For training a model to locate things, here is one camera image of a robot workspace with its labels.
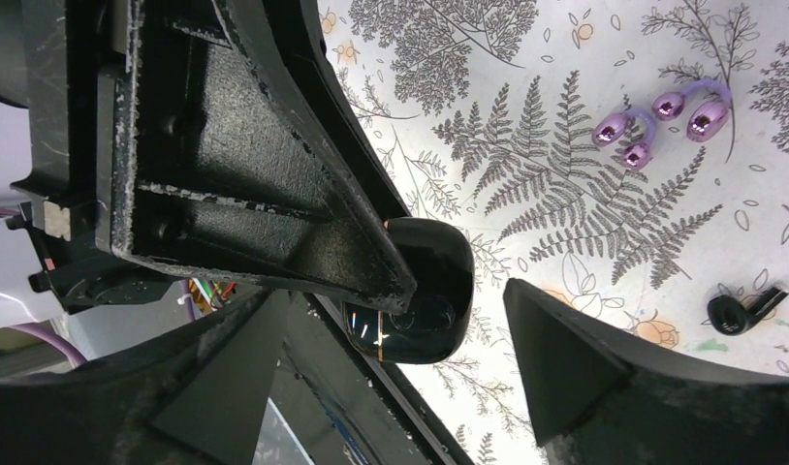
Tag purple clip earbuds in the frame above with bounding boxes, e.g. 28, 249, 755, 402
590, 79, 734, 172

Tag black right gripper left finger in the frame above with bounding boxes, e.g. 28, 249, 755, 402
0, 291, 289, 464

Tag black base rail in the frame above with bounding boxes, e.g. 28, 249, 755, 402
257, 291, 472, 464

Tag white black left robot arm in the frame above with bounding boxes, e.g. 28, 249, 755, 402
0, 1, 417, 360

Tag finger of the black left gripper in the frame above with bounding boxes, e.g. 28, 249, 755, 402
95, 1, 416, 314
266, 0, 409, 220

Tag black wireless earbud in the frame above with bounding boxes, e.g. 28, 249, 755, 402
707, 287, 789, 336

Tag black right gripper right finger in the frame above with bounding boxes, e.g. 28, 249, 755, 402
503, 279, 789, 464

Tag floral tablecloth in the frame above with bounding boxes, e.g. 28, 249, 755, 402
318, 1, 789, 464

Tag black earbud charging case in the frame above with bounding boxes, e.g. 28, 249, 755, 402
341, 217, 475, 365

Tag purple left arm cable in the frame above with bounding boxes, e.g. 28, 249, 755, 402
0, 204, 91, 367

